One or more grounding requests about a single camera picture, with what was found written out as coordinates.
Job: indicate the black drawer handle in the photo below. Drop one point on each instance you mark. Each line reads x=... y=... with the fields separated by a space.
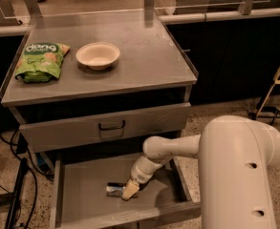
x=109 y=126

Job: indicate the closed top drawer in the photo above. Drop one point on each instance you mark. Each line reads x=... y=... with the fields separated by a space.
x=78 y=131

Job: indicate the white paper bowl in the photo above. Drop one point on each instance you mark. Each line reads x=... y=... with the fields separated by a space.
x=98 y=56

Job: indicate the grey horizontal rail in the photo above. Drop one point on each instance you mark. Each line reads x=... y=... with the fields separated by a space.
x=217 y=16

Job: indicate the black metal stand leg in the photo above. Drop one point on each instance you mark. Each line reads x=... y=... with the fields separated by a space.
x=23 y=168

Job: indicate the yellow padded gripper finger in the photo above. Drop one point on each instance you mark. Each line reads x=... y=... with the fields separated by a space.
x=131 y=188

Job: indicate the green chips bag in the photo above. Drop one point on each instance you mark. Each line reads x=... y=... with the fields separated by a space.
x=41 y=62

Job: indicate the open middle drawer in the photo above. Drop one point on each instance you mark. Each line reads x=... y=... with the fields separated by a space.
x=82 y=174

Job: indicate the silver blue redbull can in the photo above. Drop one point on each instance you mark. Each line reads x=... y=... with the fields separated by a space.
x=114 y=189

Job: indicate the grey drawer cabinet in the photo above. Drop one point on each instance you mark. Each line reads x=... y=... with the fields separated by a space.
x=152 y=70

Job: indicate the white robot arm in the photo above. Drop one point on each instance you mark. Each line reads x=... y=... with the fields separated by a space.
x=233 y=156

